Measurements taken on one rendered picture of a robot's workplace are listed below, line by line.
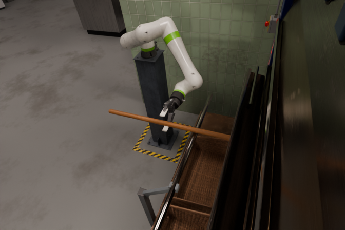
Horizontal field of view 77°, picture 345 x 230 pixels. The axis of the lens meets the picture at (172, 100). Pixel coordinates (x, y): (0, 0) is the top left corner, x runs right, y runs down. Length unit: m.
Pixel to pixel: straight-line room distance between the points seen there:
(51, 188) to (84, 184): 0.37
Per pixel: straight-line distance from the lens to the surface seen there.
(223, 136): 1.24
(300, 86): 0.61
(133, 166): 2.63
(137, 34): 1.46
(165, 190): 1.18
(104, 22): 5.56
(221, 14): 2.22
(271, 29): 1.84
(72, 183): 2.78
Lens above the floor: 2.16
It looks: 41 degrees down
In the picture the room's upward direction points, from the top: 6 degrees counter-clockwise
